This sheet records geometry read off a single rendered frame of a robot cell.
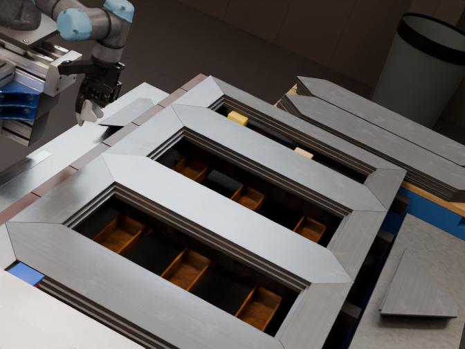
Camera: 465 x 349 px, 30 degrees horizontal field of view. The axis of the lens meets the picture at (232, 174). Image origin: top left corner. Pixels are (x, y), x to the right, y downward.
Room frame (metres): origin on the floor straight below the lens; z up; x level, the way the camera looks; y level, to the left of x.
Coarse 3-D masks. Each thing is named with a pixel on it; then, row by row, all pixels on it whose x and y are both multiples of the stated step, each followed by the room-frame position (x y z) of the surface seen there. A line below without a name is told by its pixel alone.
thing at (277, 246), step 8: (272, 232) 1.94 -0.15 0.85; (280, 232) 1.95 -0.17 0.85; (288, 232) 1.97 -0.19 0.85; (264, 240) 1.88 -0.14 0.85; (272, 240) 1.90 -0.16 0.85; (280, 240) 1.91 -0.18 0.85; (288, 240) 1.93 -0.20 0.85; (296, 240) 1.94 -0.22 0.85; (264, 248) 1.85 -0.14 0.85; (272, 248) 1.86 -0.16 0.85; (280, 248) 1.88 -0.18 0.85; (288, 248) 1.89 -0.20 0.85; (264, 256) 1.81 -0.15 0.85; (272, 256) 1.83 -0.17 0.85; (280, 256) 1.84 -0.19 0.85; (288, 256) 1.85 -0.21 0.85; (280, 264) 1.81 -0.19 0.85
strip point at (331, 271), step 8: (328, 256) 1.93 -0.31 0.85; (328, 264) 1.89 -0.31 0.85; (336, 264) 1.91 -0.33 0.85; (320, 272) 1.84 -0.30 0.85; (328, 272) 1.85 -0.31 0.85; (336, 272) 1.87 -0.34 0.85; (344, 272) 1.88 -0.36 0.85; (320, 280) 1.81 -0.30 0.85; (328, 280) 1.82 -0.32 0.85; (336, 280) 1.83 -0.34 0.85; (344, 280) 1.85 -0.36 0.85; (352, 280) 1.86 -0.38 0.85
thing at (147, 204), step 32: (224, 96) 2.65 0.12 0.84; (288, 128) 2.61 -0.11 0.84; (352, 160) 2.56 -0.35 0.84; (128, 192) 1.88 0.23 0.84; (64, 224) 1.65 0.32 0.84; (192, 224) 1.84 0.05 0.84; (256, 256) 1.81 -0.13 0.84; (64, 288) 1.43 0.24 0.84; (96, 320) 1.40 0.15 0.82; (288, 320) 1.62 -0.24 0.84
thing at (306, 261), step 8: (304, 240) 1.96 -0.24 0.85; (296, 248) 1.91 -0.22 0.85; (304, 248) 1.92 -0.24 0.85; (312, 248) 1.94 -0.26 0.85; (320, 248) 1.95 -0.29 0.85; (296, 256) 1.87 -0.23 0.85; (304, 256) 1.88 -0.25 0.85; (312, 256) 1.90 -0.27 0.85; (320, 256) 1.91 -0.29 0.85; (288, 264) 1.82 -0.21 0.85; (296, 264) 1.84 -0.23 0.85; (304, 264) 1.85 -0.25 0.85; (312, 264) 1.86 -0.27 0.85; (320, 264) 1.88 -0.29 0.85; (296, 272) 1.80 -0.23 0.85; (304, 272) 1.81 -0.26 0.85; (312, 272) 1.83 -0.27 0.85; (312, 280) 1.79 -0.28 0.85
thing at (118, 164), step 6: (114, 156) 2.00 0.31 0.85; (120, 156) 2.01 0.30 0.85; (126, 156) 2.02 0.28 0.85; (132, 156) 2.04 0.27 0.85; (138, 156) 2.05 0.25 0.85; (108, 162) 1.96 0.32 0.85; (114, 162) 1.97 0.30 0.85; (120, 162) 1.99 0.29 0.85; (126, 162) 2.00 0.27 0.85; (132, 162) 2.01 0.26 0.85; (114, 168) 1.94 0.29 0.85; (120, 168) 1.96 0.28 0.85; (126, 168) 1.97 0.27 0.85; (114, 174) 1.91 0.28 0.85; (120, 174) 1.93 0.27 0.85; (114, 180) 1.89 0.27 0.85
